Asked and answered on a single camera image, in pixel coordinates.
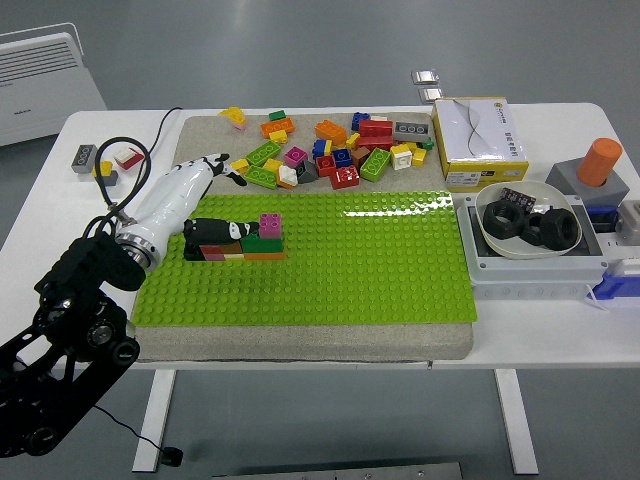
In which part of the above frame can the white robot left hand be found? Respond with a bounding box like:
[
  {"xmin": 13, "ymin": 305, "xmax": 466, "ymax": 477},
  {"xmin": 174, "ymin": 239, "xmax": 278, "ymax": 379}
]
[{"xmin": 117, "ymin": 152, "xmax": 261, "ymax": 254}]

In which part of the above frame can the red and white brick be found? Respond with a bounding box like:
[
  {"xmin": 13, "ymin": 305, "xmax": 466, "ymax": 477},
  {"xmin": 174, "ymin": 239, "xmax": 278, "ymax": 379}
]
[{"xmin": 113, "ymin": 146, "xmax": 146, "ymax": 171}]

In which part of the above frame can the lime green long brick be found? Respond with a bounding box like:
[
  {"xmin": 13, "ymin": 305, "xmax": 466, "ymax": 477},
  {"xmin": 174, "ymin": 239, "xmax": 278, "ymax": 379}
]
[
  {"xmin": 358, "ymin": 147, "xmax": 392, "ymax": 183},
  {"xmin": 243, "ymin": 164, "xmax": 279, "ymax": 190},
  {"xmin": 244, "ymin": 140, "xmax": 282, "ymax": 167}
]

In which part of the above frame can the grey long toy brick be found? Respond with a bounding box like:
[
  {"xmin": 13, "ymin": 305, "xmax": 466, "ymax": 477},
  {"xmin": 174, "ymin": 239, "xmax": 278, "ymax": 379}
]
[
  {"xmin": 72, "ymin": 144, "xmax": 99, "ymax": 175},
  {"xmin": 392, "ymin": 120, "xmax": 432, "ymax": 143}
]

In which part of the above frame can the white and orange brick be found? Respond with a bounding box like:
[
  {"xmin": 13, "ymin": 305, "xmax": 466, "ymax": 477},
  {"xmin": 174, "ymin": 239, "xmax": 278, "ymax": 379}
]
[{"xmin": 276, "ymin": 164, "xmax": 301, "ymax": 190}]

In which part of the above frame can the orange long toy brick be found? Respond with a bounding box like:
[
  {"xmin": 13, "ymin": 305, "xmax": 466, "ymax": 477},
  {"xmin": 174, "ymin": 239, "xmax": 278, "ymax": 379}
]
[
  {"xmin": 314, "ymin": 119, "xmax": 349, "ymax": 146},
  {"xmin": 260, "ymin": 118, "xmax": 296, "ymax": 140}
]

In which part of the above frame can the black and grey slope brick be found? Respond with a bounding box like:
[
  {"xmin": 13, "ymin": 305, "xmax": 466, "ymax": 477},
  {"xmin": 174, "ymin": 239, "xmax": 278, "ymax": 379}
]
[{"xmin": 294, "ymin": 159, "xmax": 320, "ymax": 185}]

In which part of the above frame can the green studded baseplate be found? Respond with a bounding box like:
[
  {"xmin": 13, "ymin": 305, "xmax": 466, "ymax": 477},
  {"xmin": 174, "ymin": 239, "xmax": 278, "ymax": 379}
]
[{"xmin": 130, "ymin": 192, "xmax": 480, "ymax": 327}]

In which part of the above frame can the glossy red toy brick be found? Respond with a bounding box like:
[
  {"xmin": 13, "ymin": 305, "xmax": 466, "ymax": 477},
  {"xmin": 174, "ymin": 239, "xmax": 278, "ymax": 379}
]
[{"xmin": 329, "ymin": 165, "xmax": 361, "ymax": 191}]

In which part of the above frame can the red long toy brick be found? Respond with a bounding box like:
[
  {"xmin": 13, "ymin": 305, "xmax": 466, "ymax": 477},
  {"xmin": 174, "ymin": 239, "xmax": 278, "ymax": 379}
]
[
  {"xmin": 355, "ymin": 134, "xmax": 395, "ymax": 151},
  {"xmin": 358, "ymin": 118, "xmax": 395, "ymax": 139}
]

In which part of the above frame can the white and yellow brick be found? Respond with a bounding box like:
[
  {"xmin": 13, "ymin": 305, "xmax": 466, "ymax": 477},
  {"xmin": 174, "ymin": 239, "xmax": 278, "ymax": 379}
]
[{"xmin": 389, "ymin": 143, "xmax": 413, "ymax": 172}]

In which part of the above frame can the white panel heater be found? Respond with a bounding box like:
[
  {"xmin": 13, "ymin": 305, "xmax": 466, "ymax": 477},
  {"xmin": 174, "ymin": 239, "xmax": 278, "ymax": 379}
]
[{"xmin": 0, "ymin": 23, "xmax": 109, "ymax": 148}]

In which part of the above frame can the grey-brown foam mat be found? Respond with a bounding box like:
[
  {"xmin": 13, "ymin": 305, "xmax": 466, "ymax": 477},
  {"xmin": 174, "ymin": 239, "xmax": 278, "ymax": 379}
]
[{"xmin": 124, "ymin": 113, "xmax": 475, "ymax": 362}]

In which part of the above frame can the white table leg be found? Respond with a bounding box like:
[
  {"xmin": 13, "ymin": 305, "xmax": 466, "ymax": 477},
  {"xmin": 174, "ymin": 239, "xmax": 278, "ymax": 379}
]
[
  {"xmin": 492, "ymin": 368, "xmax": 540, "ymax": 475},
  {"xmin": 131, "ymin": 369, "xmax": 177, "ymax": 474}
]

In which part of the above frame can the yellow and white carton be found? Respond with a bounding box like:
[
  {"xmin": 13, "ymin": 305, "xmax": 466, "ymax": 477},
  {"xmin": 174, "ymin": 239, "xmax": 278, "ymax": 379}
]
[{"xmin": 431, "ymin": 96, "xmax": 530, "ymax": 191}]

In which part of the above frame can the white bowl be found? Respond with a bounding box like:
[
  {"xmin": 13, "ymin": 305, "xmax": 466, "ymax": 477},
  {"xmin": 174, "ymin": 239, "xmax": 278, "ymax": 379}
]
[{"xmin": 473, "ymin": 180, "xmax": 585, "ymax": 261}]

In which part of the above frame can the large black hex nut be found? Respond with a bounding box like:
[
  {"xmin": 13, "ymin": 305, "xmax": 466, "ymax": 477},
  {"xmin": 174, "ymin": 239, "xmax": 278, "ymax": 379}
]
[
  {"xmin": 482, "ymin": 200, "xmax": 526, "ymax": 239},
  {"xmin": 541, "ymin": 207, "xmax": 581, "ymax": 250},
  {"xmin": 519, "ymin": 212, "xmax": 549, "ymax": 246}
]

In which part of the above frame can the purple circuit board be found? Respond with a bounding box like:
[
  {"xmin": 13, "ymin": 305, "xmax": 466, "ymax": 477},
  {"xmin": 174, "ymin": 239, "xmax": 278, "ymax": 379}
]
[{"xmin": 499, "ymin": 186, "xmax": 536, "ymax": 209}]

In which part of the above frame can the light grey junction box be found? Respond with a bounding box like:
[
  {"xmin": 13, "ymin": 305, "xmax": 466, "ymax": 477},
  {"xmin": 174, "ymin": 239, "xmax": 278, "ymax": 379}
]
[{"xmin": 456, "ymin": 192, "xmax": 609, "ymax": 301}]

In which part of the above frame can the grey block with hole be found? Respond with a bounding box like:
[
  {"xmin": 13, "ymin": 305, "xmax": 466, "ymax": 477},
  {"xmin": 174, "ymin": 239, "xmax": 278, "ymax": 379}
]
[{"xmin": 544, "ymin": 158, "xmax": 631, "ymax": 207}]

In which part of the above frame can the orange cylinder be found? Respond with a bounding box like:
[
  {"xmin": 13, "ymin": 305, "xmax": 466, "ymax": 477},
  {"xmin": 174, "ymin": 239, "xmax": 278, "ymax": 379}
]
[{"xmin": 576, "ymin": 138, "xmax": 624, "ymax": 188}]

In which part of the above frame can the white zip tie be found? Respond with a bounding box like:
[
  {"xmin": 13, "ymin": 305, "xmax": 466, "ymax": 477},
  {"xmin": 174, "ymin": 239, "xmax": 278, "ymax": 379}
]
[{"xmin": 582, "ymin": 283, "xmax": 611, "ymax": 312}]

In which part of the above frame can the blue plastic block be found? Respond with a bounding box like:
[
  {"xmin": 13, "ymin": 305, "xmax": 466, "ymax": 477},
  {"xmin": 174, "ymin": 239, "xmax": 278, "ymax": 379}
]
[{"xmin": 602, "ymin": 269, "xmax": 640, "ymax": 301}]

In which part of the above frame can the white plastic piece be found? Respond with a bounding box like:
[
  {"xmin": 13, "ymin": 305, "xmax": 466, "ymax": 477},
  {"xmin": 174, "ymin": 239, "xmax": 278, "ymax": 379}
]
[{"xmin": 612, "ymin": 257, "xmax": 640, "ymax": 279}]

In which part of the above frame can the black cord with plug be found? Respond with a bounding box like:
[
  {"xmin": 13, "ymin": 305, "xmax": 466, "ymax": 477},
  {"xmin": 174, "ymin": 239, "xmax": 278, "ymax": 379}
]
[{"xmin": 94, "ymin": 106, "xmax": 185, "ymax": 467}]

